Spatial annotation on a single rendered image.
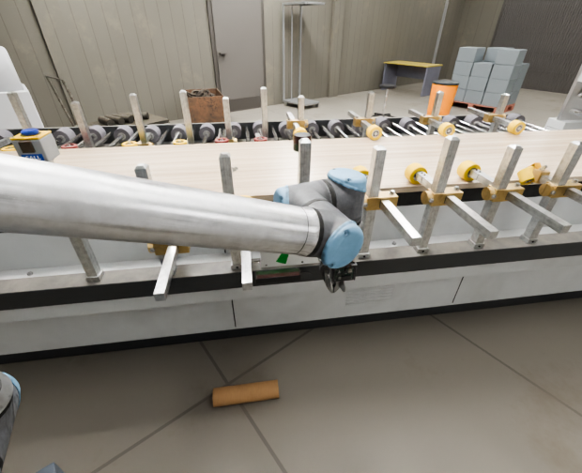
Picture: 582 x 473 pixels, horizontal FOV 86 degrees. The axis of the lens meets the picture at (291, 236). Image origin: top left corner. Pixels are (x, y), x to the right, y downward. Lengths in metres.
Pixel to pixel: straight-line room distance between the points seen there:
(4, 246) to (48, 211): 1.26
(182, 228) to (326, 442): 1.31
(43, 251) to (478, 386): 2.07
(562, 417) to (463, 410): 0.44
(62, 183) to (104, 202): 0.04
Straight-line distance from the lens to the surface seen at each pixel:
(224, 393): 1.62
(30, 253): 1.65
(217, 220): 0.44
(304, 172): 1.03
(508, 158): 1.37
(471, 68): 8.11
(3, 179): 0.43
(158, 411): 1.75
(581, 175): 2.01
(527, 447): 1.88
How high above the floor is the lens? 1.47
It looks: 34 degrees down
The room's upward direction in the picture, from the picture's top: straight up
